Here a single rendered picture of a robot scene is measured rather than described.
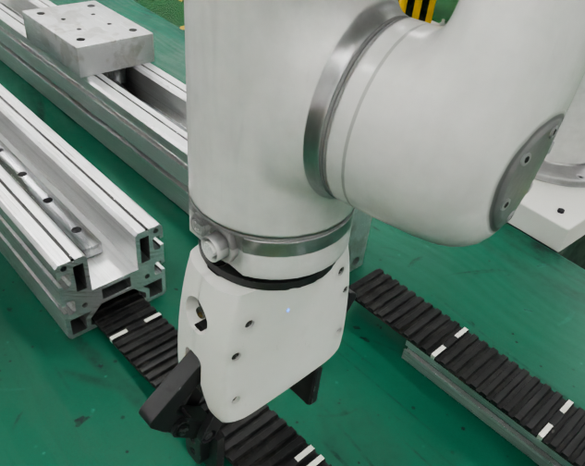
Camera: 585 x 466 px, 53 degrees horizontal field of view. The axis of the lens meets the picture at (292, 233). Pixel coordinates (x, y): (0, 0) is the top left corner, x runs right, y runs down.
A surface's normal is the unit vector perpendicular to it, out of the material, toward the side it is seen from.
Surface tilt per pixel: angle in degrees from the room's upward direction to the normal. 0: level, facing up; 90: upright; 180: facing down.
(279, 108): 85
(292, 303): 87
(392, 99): 58
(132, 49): 90
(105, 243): 0
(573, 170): 1
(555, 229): 90
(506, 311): 0
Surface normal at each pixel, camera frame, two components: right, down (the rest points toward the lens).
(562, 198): 0.07, -0.79
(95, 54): 0.68, 0.49
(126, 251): -0.73, 0.36
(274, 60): -0.37, 0.39
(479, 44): -0.64, 0.09
